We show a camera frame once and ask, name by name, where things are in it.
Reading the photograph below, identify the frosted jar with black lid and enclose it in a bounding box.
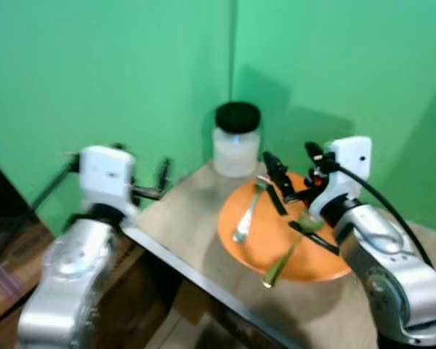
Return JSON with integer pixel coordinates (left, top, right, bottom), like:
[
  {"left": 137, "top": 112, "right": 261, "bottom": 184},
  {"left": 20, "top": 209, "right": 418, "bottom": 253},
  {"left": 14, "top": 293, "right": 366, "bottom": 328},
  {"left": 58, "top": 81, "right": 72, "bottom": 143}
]
[{"left": 213, "top": 102, "right": 264, "bottom": 179}]

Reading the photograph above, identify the green handled utensil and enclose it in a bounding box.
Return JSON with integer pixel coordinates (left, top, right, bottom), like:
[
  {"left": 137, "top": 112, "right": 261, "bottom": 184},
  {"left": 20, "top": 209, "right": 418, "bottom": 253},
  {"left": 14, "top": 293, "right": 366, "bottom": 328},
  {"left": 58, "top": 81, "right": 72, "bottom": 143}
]
[{"left": 262, "top": 215, "right": 325, "bottom": 289}]

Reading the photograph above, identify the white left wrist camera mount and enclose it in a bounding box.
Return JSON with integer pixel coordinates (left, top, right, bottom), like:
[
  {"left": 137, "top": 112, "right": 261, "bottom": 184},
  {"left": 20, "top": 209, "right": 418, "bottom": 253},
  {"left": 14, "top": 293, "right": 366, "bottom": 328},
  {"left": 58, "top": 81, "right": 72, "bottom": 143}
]
[{"left": 78, "top": 145, "right": 137, "bottom": 219}]

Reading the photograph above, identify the silver metal spoon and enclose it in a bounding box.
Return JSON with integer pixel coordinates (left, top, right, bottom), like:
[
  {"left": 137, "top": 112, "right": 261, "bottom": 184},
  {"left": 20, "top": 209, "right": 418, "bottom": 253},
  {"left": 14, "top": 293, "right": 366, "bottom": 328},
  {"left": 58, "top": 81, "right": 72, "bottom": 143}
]
[{"left": 232, "top": 180, "right": 269, "bottom": 244}]

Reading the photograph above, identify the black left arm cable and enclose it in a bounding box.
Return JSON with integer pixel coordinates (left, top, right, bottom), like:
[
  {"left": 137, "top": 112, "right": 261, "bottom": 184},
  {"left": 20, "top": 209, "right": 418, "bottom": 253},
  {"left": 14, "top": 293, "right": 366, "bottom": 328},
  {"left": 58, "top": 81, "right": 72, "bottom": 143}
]
[{"left": 31, "top": 152, "right": 81, "bottom": 216}]

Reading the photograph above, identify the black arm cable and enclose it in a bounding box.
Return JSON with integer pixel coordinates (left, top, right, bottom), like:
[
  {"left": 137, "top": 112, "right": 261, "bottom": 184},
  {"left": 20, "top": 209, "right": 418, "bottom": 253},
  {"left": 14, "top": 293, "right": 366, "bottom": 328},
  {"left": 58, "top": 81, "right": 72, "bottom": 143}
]
[
  {"left": 31, "top": 152, "right": 81, "bottom": 216},
  {"left": 305, "top": 143, "right": 435, "bottom": 270}
]

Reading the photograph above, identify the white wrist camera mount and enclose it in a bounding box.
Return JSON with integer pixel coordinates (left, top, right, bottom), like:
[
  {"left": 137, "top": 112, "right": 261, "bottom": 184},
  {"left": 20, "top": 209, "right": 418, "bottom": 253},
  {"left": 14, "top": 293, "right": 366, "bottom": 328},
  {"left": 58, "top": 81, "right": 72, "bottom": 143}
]
[
  {"left": 78, "top": 145, "right": 137, "bottom": 219},
  {"left": 320, "top": 136, "right": 373, "bottom": 219}
]

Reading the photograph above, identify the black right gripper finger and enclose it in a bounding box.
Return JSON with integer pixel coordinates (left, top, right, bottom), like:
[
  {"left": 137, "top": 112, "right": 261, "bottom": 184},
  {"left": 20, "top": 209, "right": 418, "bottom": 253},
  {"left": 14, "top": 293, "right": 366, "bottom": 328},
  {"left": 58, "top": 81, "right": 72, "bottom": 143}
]
[
  {"left": 262, "top": 151, "right": 294, "bottom": 216},
  {"left": 288, "top": 220, "right": 341, "bottom": 256}
]

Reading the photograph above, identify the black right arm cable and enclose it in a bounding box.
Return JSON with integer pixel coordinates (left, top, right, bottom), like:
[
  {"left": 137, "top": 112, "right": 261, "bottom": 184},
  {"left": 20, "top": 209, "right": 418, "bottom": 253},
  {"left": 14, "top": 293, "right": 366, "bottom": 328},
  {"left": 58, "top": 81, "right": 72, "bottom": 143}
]
[{"left": 305, "top": 143, "right": 435, "bottom": 270}]

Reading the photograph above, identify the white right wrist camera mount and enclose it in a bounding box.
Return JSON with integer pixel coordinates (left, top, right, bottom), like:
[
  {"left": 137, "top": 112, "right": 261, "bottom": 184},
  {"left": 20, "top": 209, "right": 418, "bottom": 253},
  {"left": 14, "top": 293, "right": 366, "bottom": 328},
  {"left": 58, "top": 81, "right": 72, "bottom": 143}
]
[{"left": 320, "top": 136, "right": 373, "bottom": 219}]

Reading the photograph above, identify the orange round plate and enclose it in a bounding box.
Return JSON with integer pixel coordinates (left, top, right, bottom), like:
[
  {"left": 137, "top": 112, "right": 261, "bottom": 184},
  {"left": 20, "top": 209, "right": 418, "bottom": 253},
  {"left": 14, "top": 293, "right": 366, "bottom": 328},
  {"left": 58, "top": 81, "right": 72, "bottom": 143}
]
[{"left": 217, "top": 171, "right": 352, "bottom": 283}]

